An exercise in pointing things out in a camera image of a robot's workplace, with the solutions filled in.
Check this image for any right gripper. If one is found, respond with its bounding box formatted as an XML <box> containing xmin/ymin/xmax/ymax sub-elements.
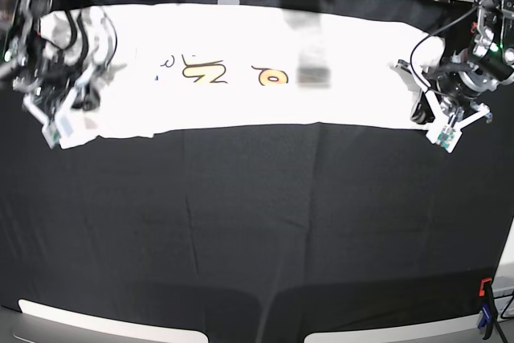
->
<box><xmin>11</xmin><ymin>58</ymin><xmax>109</xmax><ymax>126</ymax></box>

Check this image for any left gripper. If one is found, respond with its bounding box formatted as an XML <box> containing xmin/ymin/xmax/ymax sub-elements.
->
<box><xmin>395</xmin><ymin>59</ymin><xmax>493</xmax><ymax>129</ymax></box>

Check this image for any white printed t-shirt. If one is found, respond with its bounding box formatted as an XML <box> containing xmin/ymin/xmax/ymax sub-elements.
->
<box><xmin>59</xmin><ymin>3</ymin><xmax>445</xmax><ymax>149</ymax></box>

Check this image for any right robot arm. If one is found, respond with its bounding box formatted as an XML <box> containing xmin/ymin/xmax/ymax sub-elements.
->
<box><xmin>1</xmin><ymin>0</ymin><xmax>118</xmax><ymax>146</ymax></box>

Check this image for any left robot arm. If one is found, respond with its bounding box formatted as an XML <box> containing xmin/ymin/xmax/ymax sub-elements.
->
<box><xmin>398</xmin><ymin>0</ymin><xmax>513</xmax><ymax>127</ymax></box>

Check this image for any black table cloth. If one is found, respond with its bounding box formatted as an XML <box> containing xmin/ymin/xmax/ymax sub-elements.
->
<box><xmin>1</xmin><ymin>0</ymin><xmax>513</xmax><ymax>342</ymax></box>

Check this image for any red blue clamp near right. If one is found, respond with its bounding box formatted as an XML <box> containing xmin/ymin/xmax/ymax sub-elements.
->
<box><xmin>478</xmin><ymin>277</ymin><xmax>498</xmax><ymax>340</ymax></box>

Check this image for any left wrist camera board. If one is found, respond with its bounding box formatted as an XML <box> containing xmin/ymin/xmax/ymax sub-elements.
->
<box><xmin>426</xmin><ymin>123</ymin><xmax>462</xmax><ymax>153</ymax></box>

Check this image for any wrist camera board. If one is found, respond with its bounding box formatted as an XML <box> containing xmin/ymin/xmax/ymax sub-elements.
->
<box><xmin>426</xmin><ymin>123</ymin><xmax>462</xmax><ymax>153</ymax></box>
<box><xmin>41</xmin><ymin>112</ymin><xmax>76</xmax><ymax>149</ymax></box>

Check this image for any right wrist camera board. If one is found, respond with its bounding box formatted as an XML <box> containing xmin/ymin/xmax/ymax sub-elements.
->
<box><xmin>41</xmin><ymin>112</ymin><xmax>76</xmax><ymax>149</ymax></box>

